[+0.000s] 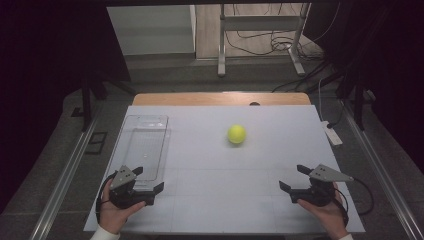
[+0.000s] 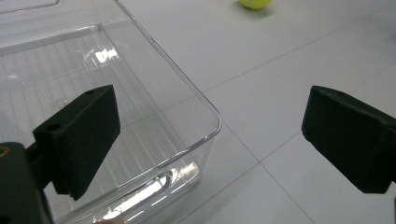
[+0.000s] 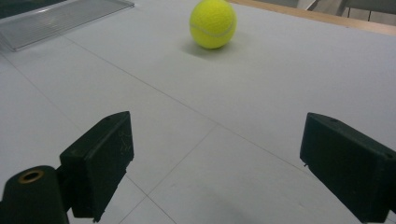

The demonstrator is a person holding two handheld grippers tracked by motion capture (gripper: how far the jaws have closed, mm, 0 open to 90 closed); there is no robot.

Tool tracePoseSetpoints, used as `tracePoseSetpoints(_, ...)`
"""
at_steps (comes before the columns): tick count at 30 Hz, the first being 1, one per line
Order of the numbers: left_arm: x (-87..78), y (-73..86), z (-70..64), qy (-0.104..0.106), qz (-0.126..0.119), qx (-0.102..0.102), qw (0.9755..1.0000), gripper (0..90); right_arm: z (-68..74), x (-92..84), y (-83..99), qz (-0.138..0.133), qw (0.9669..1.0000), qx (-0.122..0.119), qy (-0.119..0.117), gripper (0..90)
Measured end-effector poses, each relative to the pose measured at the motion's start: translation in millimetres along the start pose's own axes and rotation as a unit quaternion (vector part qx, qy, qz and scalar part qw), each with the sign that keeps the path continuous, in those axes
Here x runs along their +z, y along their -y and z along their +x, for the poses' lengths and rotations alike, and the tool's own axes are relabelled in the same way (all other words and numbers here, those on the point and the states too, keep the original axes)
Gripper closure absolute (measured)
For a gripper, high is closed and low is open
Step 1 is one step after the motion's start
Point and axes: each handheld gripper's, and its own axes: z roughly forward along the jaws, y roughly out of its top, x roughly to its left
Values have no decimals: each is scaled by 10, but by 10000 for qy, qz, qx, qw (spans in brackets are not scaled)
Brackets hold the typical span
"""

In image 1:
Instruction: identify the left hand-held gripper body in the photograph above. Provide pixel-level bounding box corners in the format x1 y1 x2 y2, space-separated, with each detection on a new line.
108 165 156 211

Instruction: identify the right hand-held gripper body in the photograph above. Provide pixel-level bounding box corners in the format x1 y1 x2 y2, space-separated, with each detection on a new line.
289 163 355 208

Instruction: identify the clear plastic container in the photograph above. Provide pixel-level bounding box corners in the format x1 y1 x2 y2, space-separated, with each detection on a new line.
114 114 172 193

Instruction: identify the yellow tennis ball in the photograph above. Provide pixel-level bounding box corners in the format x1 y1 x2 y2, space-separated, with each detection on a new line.
226 123 248 145

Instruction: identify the person's right hand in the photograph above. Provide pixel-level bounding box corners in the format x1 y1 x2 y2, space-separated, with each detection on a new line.
296 181 350 240

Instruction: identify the person's left hand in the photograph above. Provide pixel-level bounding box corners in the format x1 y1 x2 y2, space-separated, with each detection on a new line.
98 179 147 235

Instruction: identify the white power strip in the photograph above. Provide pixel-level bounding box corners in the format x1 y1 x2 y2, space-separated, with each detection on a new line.
321 120 344 147

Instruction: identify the white board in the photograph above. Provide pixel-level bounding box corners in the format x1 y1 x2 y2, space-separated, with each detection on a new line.
83 104 366 234

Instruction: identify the black stand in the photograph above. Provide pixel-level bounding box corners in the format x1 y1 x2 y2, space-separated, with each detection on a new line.
70 64 137 132
305 64 378 132

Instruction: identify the wooden table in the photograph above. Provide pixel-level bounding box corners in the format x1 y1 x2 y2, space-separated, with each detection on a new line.
132 92 312 107

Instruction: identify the dark curtain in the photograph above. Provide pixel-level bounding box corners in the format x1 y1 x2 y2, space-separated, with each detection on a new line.
0 0 132 214
303 0 424 174

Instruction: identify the white cabinet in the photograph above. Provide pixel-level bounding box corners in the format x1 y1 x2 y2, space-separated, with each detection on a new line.
106 4 197 57

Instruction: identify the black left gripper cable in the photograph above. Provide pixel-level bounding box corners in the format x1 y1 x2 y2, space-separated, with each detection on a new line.
95 171 118 224

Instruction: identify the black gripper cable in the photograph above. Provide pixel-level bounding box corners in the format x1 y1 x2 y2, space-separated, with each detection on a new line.
95 171 118 224
333 177 375 228

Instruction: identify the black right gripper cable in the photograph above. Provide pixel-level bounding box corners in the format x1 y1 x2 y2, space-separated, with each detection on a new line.
333 177 375 228

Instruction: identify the aluminium rail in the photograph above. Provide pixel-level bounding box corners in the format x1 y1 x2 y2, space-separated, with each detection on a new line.
340 99 424 240
29 114 102 240

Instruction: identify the black plug cable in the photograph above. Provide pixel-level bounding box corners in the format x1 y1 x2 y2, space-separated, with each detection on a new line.
326 101 347 130

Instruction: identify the white power cable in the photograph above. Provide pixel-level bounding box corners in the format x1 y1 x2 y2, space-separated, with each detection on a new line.
317 77 327 123

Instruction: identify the tangle of black floor cables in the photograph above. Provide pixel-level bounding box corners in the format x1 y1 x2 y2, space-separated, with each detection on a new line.
224 2 342 63

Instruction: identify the grey metal desk frame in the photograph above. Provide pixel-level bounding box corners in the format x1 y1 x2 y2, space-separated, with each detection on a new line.
216 2 311 78

